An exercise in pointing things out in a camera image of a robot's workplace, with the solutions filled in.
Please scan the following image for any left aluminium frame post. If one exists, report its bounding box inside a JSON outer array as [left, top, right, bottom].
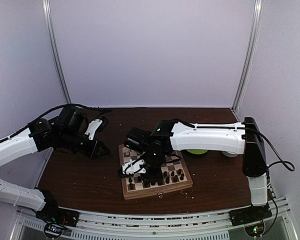
[[42, 0, 72, 104]]

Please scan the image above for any aluminium frame post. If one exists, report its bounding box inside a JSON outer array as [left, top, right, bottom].
[[231, 0, 264, 115], [42, 0, 72, 104]]

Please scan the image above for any right aluminium frame post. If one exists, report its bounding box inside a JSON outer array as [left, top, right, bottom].
[[231, 0, 264, 115]]

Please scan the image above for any white bowl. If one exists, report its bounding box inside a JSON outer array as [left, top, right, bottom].
[[221, 151, 238, 158]]

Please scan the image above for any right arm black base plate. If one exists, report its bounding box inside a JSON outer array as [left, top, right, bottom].
[[228, 206, 272, 227]]

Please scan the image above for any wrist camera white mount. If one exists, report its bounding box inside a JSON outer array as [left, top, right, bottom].
[[117, 159, 147, 178], [84, 116, 109, 141]]

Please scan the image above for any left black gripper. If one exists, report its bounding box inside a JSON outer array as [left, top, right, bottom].
[[58, 128, 110, 160]]

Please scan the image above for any wooden chess board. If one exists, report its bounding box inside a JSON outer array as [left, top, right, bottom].
[[118, 144, 193, 200]]

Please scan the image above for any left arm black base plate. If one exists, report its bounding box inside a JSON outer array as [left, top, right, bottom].
[[35, 208, 80, 227]]

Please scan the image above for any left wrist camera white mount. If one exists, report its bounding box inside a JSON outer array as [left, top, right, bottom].
[[84, 116, 109, 141]]

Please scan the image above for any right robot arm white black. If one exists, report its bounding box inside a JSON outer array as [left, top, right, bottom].
[[118, 117, 268, 221]]

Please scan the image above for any front aluminium rail base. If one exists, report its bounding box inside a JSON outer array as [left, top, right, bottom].
[[12, 196, 295, 240]]

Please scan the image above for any green plate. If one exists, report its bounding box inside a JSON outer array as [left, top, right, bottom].
[[186, 149, 208, 155]]

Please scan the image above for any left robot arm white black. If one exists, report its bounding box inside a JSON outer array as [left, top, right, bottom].
[[0, 105, 110, 222]]

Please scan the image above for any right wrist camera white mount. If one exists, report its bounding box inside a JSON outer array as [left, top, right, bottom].
[[117, 159, 147, 178]]

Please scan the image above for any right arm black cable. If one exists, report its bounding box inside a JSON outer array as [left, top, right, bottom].
[[249, 124, 296, 173]]

